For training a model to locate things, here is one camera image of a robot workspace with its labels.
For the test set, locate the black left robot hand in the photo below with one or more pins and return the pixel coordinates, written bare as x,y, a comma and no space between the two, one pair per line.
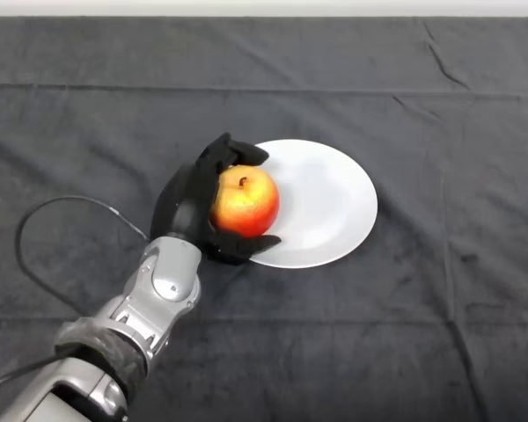
189,198

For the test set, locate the red yellow apple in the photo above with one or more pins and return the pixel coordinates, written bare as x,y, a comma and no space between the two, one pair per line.
246,206

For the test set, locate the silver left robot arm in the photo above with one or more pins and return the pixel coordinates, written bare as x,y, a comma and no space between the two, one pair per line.
127,321

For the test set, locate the white round plate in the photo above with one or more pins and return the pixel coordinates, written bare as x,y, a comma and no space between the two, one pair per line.
325,206

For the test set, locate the black cloth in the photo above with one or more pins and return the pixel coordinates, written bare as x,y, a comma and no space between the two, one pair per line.
378,351

